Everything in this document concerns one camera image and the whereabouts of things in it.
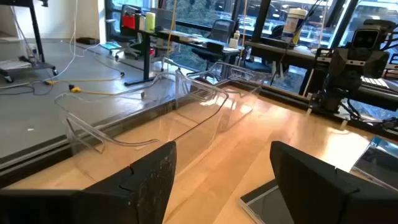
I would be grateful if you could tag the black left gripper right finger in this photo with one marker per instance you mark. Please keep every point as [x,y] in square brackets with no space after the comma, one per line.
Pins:
[311,193]

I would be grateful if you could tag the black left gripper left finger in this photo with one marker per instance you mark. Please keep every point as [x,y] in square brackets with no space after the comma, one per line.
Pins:
[93,208]

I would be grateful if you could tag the black jewel case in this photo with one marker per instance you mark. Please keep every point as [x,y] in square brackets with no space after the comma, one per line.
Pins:
[267,205]

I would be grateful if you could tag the blue jewel case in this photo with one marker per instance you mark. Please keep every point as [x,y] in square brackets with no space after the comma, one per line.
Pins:
[379,165]

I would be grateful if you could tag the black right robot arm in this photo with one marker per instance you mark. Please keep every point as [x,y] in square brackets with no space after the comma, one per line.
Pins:
[332,101]

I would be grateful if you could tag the black desk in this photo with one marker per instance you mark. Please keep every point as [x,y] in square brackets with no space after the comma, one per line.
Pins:
[146,56]
[280,49]

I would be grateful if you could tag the white wipes canister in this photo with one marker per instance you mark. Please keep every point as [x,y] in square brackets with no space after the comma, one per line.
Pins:
[293,25]

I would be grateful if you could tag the clear acrylic bin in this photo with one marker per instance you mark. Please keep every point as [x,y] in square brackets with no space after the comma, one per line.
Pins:
[239,102]
[192,105]

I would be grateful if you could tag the small white bottle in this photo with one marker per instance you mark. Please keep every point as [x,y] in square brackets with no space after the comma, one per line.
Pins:
[236,35]

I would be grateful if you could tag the small white box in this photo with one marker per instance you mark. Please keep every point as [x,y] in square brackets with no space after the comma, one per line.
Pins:
[233,43]

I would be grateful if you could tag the black office chair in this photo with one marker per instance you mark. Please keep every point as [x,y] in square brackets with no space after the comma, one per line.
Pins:
[220,31]
[127,39]

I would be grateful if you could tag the flat black box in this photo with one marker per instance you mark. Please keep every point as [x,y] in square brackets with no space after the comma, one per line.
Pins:
[88,40]

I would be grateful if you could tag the black wheeled stand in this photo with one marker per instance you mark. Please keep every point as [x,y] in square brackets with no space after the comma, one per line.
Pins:
[34,28]

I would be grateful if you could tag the red container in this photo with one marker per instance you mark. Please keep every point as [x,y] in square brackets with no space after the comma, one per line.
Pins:
[128,21]

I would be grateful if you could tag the white cylinder container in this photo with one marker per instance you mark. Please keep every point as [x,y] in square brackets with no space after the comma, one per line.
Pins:
[142,22]

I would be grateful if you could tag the yellow-green container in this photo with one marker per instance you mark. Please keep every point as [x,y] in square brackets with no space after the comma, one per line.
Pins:
[150,21]

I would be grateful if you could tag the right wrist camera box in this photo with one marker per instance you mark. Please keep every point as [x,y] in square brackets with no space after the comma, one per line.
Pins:
[367,37]

